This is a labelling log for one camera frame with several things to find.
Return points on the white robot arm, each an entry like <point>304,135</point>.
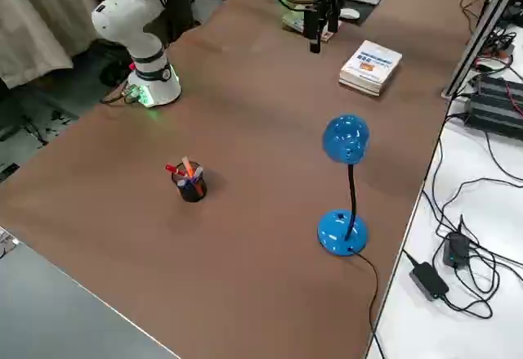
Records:
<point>135,28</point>

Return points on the white computer mouse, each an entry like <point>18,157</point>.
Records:
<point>350,13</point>

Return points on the black mouse mat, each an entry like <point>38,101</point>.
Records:
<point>365,14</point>

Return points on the blue desk lamp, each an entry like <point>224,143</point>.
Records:
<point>347,138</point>

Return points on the person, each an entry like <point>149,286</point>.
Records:
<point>181,7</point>

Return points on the finned black power supply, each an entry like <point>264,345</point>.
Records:
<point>494,87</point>

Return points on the grey marker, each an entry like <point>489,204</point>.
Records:
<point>198,171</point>

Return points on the orange pen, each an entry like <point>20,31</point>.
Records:
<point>190,167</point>

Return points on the black power supply box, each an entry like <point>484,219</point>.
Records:
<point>490,115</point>

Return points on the red capped marker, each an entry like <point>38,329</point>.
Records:
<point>172,168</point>

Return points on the blue purple pen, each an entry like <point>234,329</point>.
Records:
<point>184,182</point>

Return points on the black mesh pen holder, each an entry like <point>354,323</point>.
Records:
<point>193,191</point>

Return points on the small black adapter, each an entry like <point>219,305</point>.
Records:
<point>455,248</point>

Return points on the black power brick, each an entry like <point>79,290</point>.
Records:
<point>428,279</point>

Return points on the beige curtain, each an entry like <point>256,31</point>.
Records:
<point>32,15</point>

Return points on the grey side desk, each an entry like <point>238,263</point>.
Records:
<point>49,314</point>

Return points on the aluminium frame profile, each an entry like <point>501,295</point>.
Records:
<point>478,44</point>

